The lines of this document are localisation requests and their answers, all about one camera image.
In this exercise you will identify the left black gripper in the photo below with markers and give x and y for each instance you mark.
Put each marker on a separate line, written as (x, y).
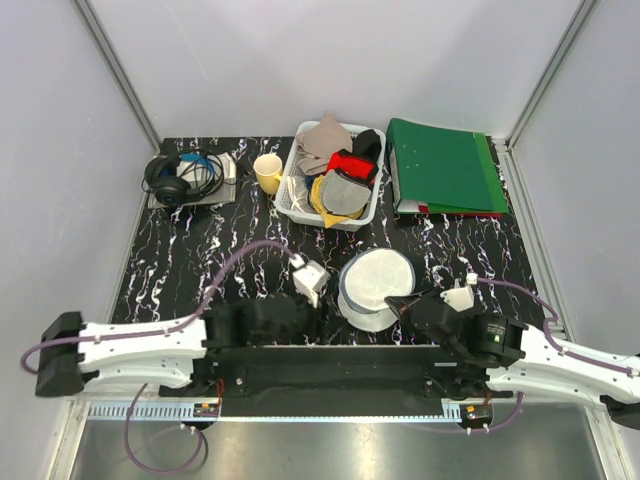
(316, 323)

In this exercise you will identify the white mesh laundry bag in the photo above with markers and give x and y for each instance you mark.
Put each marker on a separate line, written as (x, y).
(366, 281)

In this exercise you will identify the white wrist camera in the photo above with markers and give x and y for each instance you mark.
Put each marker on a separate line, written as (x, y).
(309, 278)
(461, 296)

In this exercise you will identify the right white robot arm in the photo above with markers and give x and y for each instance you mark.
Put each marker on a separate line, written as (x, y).
(553, 368)

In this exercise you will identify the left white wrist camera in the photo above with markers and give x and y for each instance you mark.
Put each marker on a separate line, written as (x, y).
(309, 278)

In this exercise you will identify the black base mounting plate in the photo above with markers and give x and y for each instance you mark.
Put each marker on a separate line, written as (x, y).
(332, 381)

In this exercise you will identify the green ring binder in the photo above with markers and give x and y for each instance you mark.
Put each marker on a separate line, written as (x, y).
(442, 171)

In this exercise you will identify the black headphones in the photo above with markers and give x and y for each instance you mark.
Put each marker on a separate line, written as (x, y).
(170, 182)

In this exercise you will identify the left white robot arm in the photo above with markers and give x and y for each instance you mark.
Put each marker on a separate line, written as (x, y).
(181, 357)

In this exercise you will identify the white plastic laundry basket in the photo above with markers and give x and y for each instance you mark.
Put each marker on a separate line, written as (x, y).
(292, 198)

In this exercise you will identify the yellow mug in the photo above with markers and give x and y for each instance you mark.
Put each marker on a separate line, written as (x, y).
(268, 169)

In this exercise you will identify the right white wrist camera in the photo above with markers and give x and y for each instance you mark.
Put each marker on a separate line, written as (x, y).
(461, 296)

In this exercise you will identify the silver tray with items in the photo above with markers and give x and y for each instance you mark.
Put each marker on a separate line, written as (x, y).
(215, 180)

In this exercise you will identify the yellow garment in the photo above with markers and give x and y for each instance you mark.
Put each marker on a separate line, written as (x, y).
(329, 219)

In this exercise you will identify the red and black garment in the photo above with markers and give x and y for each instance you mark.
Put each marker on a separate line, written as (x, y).
(354, 167)

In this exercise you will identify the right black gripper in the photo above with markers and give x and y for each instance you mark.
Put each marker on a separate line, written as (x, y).
(402, 304)

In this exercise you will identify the beige garment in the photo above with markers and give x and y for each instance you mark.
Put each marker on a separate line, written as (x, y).
(317, 145)

